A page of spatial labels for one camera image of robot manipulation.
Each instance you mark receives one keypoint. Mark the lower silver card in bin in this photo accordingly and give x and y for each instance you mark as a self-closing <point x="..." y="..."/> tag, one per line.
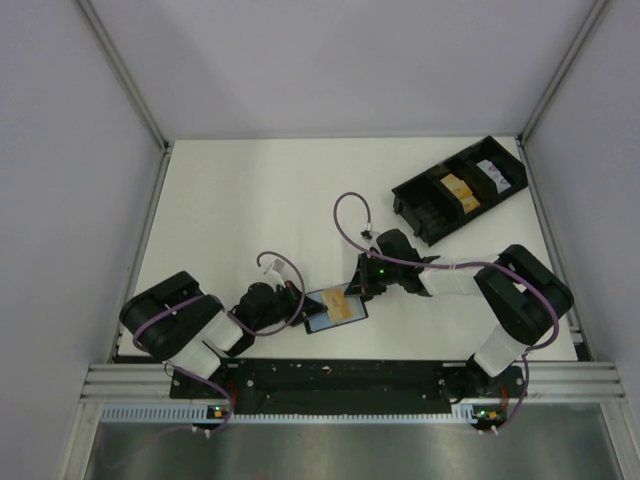
<point x="502" y="184"/>

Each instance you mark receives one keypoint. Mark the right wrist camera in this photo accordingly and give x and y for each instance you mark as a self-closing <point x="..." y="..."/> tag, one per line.
<point x="368" y="234"/>

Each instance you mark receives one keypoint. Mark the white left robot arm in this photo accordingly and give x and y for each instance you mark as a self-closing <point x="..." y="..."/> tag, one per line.
<point x="176" y="322"/>

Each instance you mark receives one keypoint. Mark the upper silver card in bin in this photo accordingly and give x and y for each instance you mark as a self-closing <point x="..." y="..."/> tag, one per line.
<point x="489" y="168"/>

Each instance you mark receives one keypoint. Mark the silver card in bin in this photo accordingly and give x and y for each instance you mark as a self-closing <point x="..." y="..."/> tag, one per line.
<point x="489" y="168"/>
<point x="502" y="184"/>

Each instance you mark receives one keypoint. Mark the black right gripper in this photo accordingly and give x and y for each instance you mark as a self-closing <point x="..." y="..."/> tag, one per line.
<point x="364" y="276"/>

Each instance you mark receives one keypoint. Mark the stack of black cards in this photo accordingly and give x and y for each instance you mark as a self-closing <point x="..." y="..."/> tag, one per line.
<point x="431" y="217"/>

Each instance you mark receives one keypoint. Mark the black right storage bin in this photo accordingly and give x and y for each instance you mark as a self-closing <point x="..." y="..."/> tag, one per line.
<point x="510" y="167"/>

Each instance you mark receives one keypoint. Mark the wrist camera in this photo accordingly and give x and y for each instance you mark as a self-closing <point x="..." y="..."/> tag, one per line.
<point x="274" y="271"/>
<point x="368" y="234"/>

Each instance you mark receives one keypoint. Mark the black leather card holder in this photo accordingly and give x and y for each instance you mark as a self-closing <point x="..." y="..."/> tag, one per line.
<point x="320" y="322"/>

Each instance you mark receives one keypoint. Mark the black storage bin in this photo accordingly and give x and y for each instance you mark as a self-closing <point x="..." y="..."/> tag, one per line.
<point x="422" y="188"/>
<point x="510" y="167"/>

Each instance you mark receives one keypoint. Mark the gold card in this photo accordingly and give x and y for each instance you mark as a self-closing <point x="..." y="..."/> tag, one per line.
<point x="453" y="184"/>
<point x="467" y="200"/>
<point x="337" y="306"/>

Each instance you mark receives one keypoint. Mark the front aluminium frame rail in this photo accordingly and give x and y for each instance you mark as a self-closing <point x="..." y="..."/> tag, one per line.
<point x="549" y="382"/>

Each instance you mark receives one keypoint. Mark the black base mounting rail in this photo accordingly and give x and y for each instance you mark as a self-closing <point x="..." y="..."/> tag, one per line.
<point x="269" y="386"/>

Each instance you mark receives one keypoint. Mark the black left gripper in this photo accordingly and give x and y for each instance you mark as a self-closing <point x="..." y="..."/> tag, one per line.
<point x="296" y="307"/>

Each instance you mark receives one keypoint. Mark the black left storage bin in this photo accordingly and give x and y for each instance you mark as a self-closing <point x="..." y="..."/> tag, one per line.
<point x="422" y="188"/>

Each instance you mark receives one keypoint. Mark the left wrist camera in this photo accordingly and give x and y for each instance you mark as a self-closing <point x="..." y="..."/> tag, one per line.
<point x="274" y="271"/>

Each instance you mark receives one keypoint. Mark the left aluminium frame post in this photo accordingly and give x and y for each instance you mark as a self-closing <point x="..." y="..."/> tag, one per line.
<point x="121" y="72"/>

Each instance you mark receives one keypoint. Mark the white slotted cable duct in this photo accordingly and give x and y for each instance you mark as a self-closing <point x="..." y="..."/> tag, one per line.
<point x="209" y="415"/>

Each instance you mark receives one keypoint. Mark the aluminium corner frame post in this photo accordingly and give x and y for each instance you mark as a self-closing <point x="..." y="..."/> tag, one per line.
<point x="587" y="29"/>

